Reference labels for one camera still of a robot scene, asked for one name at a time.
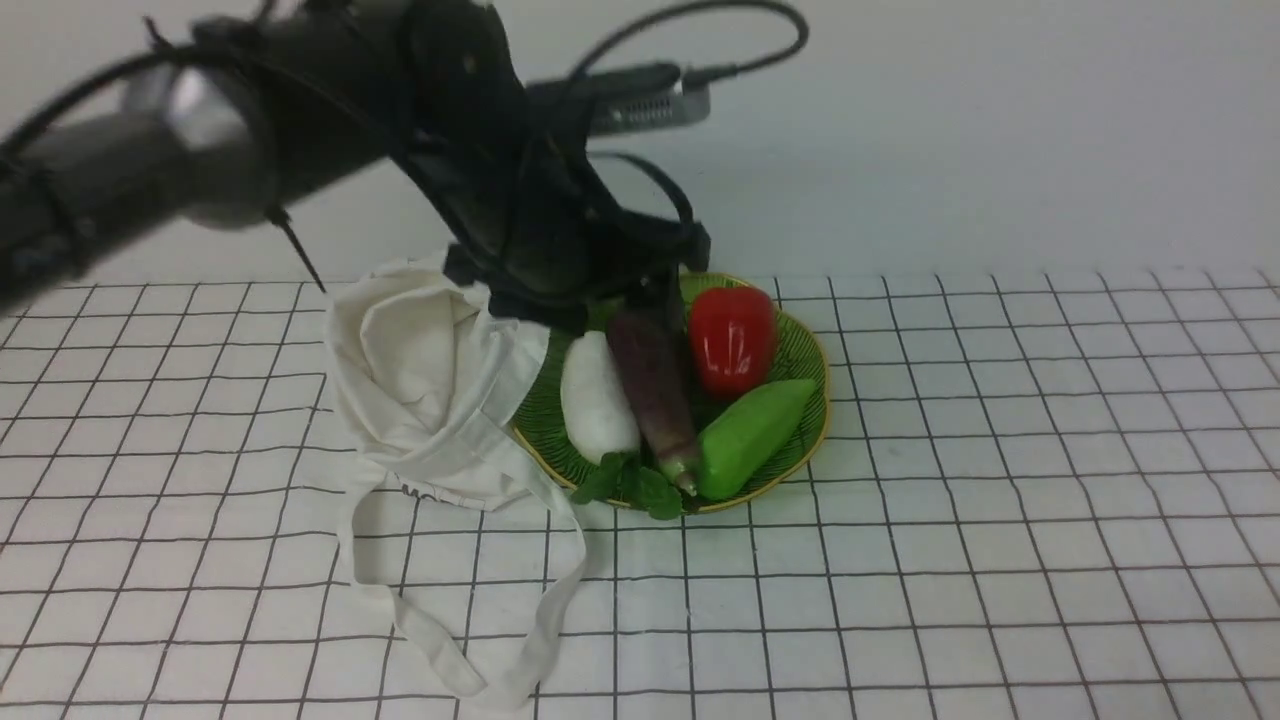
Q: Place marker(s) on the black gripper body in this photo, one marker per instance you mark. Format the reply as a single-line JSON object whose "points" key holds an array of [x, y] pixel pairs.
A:
{"points": [[536, 223]]}

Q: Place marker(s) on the purple eggplant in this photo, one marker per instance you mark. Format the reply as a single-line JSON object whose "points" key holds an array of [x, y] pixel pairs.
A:
{"points": [[654, 386]]}

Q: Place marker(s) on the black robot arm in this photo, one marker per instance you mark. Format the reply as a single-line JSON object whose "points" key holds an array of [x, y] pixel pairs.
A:
{"points": [[253, 115]]}

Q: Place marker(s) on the white cloth tote bag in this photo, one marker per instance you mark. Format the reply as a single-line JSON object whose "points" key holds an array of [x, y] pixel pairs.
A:
{"points": [[427, 383]]}

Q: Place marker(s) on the white radish with leaves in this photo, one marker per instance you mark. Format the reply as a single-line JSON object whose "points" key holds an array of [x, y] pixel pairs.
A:
{"points": [[602, 428]]}

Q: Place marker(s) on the green woven plastic basket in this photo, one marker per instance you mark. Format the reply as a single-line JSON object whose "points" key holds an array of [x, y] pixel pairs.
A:
{"points": [[539, 424]]}

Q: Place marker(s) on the red bell pepper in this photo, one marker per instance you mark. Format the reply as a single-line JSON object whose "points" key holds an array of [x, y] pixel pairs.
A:
{"points": [[734, 337]]}

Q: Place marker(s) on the green cucumber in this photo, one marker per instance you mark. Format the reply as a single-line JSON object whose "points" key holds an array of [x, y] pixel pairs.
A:
{"points": [[749, 433]]}

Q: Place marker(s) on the white black grid tablecloth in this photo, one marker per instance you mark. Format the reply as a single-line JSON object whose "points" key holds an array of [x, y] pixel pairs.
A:
{"points": [[1040, 496]]}

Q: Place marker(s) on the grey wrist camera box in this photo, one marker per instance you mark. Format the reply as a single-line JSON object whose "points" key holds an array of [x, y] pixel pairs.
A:
{"points": [[670, 108]]}

